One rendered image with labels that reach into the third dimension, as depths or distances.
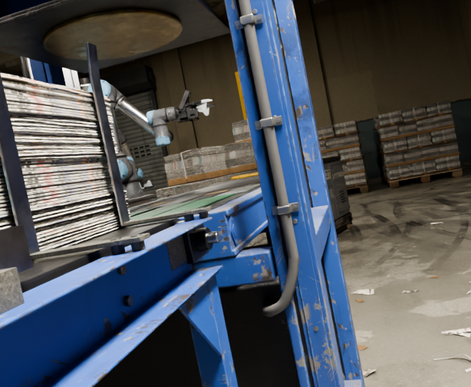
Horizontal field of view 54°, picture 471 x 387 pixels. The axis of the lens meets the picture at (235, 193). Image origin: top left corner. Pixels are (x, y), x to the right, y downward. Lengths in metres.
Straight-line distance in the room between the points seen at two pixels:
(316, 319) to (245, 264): 0.17
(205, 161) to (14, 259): 2.94
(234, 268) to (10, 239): 0.53
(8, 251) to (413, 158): 8.16
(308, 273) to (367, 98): 9.30
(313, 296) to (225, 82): 9.75
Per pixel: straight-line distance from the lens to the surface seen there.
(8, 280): 0.42
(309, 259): 0.91
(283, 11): 1.55
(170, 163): 3.56
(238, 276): 0.93
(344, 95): 10.15
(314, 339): 0.95
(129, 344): 0.54
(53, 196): 0.75
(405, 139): 8.45
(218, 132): 10.52
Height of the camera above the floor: 0.87
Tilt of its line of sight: 3 degrees down
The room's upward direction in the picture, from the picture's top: 11 degrees counter-clockwise
